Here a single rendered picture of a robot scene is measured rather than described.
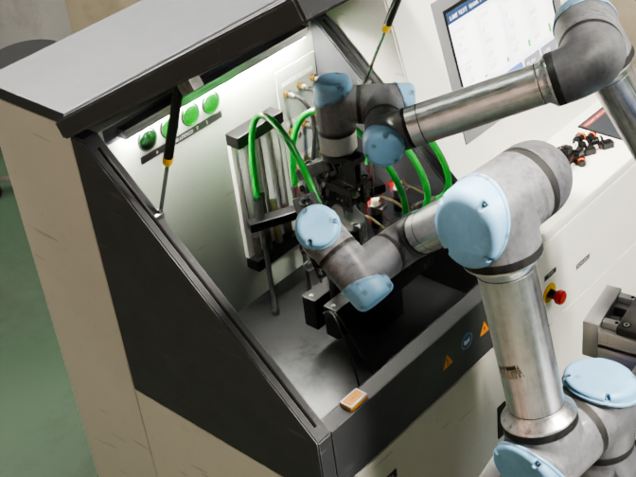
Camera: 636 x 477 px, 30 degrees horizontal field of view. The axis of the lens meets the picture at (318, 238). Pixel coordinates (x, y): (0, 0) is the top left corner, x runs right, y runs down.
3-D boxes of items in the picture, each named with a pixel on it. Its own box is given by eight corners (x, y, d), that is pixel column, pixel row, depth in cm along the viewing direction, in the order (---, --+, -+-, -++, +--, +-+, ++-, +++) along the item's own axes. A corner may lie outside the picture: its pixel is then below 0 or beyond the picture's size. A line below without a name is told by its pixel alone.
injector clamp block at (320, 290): (343, 364, 261) (335, 310, 253) (309, 348, 267) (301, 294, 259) (435, 287, 281) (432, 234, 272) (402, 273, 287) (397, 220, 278)
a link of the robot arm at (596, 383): (650, 430, 193) (655, 367, 185) (603, 477, 186) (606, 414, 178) (589, 398, 201) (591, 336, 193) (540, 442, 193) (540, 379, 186)
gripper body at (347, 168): (351, 217, 235) (345, 165, 228) (319, 203, 240) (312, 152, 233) (376, 199, 239) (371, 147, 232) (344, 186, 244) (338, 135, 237)
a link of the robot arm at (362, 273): (415, 269, 198) (374, 220, 200) (370, 302, 192) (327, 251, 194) (398, 290, 205) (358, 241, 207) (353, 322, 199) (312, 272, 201)
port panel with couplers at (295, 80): (301, 194, 279) (285, 77, 262) (290, 190, 281) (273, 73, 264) (336, 169, 287) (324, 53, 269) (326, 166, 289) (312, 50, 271)
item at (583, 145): (567, 187, 283) (567, 167, 280) (529, 175, 289) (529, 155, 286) (616, 146, 296) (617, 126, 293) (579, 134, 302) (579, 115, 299)
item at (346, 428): (339, 490, 236) (331, 432, 227) (323, 481, 239) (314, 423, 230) (515, 326, 272) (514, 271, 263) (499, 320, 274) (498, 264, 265)
